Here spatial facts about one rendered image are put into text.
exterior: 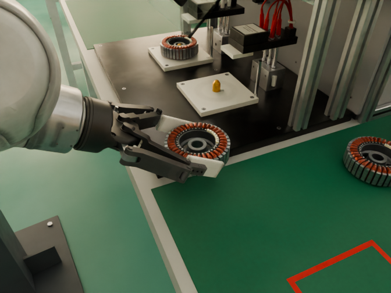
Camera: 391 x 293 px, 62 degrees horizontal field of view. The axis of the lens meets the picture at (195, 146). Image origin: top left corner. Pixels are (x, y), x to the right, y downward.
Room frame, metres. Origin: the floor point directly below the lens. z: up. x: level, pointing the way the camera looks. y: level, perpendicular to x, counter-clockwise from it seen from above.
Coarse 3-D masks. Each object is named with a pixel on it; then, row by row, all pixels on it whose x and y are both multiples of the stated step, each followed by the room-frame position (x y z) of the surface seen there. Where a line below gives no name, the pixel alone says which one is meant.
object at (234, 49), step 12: (252, 24) 0.76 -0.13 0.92; (240, 36) 0.70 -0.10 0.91; (252, 36) 0.70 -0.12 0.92; (264, 36) 0.71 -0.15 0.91; (228, 48) 0.72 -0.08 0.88; (240, 48) 0.70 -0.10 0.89; (252, 48) 0.70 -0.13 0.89; (264, 48) 0.71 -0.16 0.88; (276, 48) 0.73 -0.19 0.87; (276, 60) 0.73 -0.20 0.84
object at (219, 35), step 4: (216, 28) 1.01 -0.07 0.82; (216, 32) 0.98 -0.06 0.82; (220, 32) 0.98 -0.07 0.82; (224, 32) 0.97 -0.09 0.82; (216, 36) 0.97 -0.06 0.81; (220, 36) 0.95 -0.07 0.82; (224, 36) 0.94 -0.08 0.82; (228, 36) 0.94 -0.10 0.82; (216, 40) 0.97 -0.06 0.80; (220, 40) 0.94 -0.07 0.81; (224, 40) 0.94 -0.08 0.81; (216, 44) 0.97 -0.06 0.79; (220, 44) 0.94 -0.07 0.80; (224, 44) 0.94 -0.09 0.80; (216, 48) 0.96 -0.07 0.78; (220, 48) 0.94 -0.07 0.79; (220, 52) 0.94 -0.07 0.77; (224, 52) 0.94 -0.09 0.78
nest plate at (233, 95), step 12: (228, 72) 0.80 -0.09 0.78; (180, 84) 0.73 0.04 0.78; (192, 84) 0.73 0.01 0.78; (204, 84) 0.73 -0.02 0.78; (228, 84) 0.73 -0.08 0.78; (240, 84) 0.73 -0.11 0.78; (192, 96) 0.67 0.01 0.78; (204, 96) 0.67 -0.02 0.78; (216, 96) 0.67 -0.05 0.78; (228, 96) 0.67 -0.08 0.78; (240, 96) 0.67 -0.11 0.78; (252, 96) 0.67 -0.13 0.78; (204, 108) 0.62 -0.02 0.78; (216, 108) 0.62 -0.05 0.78; (228, 108) 0.63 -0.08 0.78
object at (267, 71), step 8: (256, 64) 0.77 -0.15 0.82; (264, 64) 0.76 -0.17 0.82; (256, 72) 0.76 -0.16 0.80; (264, 72) 0.73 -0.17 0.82; (272, 72) 0.72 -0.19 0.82; (280, 72) 0.73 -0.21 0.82; (264, 80) 0.73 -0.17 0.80; (280, 80) 0.73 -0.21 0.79; (264, 88) 0.72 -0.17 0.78; (272, 88) 0.72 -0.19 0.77
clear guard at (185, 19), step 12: (156, 0) 0.60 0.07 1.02; (168, 0) 0.57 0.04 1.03; (192, 0) 0.52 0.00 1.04; (204, 0) 0.49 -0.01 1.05; (216, 0) 0.47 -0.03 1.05; (168, 12) 0.54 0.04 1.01; (180, 12) 0.51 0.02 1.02; (192, 12) 0.49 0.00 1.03; (204, 12) 0.47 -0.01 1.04; (180, 24) 0.49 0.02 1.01; (192, 24) 0.47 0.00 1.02
